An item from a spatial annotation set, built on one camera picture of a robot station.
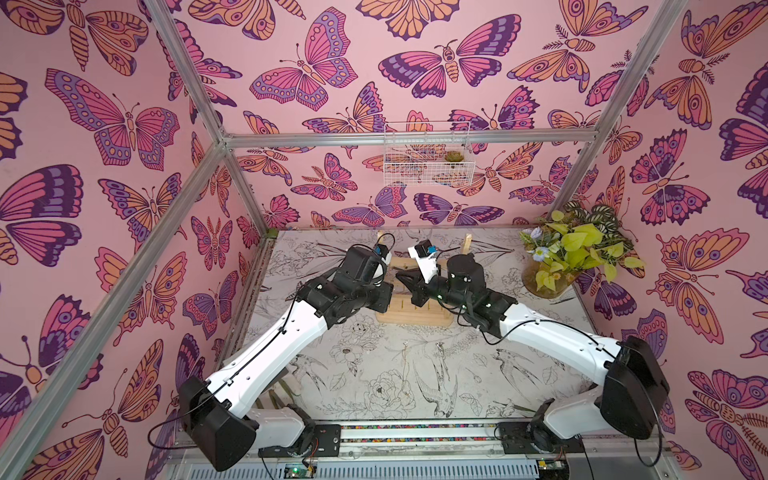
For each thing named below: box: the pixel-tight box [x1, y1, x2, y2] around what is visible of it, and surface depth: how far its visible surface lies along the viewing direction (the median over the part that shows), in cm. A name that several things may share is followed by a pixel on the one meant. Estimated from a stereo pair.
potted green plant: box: [520, 201, 645, 299], surface depth 89 cm
